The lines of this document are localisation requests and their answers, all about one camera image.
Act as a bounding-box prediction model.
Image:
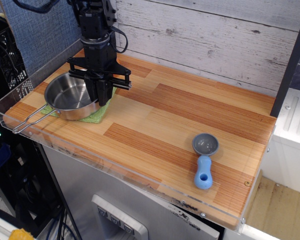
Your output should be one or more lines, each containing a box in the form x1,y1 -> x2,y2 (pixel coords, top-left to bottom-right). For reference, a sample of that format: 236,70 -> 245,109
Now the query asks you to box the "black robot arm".
67,0 -> 131,107

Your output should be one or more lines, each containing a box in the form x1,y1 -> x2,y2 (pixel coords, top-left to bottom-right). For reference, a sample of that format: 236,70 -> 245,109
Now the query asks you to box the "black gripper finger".
97,80 -> 113,107
84,74 -> 98,99

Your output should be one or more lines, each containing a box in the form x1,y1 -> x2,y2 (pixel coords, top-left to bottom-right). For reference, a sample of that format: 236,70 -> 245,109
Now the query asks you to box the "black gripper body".
67,43 -> 132,90

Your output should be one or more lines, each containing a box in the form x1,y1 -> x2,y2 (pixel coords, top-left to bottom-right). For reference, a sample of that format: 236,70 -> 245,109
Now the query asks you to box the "silver metal pan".
12,72 -> 101,134

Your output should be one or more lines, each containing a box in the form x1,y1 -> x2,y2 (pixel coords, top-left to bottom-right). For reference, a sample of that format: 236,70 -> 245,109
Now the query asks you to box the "black plastic crate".
0,14 -> 34,99

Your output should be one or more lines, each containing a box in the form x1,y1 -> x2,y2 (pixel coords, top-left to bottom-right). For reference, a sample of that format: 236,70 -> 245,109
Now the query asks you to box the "green folded cloth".
40,100 -> 111,124

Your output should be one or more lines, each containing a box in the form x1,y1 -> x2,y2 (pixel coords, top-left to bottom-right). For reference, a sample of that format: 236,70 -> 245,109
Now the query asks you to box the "silver cabinet with buttons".
43,146 -> 223,240

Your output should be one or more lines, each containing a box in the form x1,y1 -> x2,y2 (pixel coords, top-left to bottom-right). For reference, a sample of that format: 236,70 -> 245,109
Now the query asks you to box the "clear acrylic table guard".
0,33 -> 277,235

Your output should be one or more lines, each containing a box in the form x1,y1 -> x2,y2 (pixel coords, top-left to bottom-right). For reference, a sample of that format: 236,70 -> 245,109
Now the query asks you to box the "white side unit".
260,88 -> 300,192

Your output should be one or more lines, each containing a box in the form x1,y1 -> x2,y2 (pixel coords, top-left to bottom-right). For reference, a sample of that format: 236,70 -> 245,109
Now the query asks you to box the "black right frame post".
270,30 -> 300,118

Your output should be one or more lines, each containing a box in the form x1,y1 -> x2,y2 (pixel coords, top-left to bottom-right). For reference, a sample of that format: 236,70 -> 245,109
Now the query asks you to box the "blue grey toy spoon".
192,133 -> 219,190

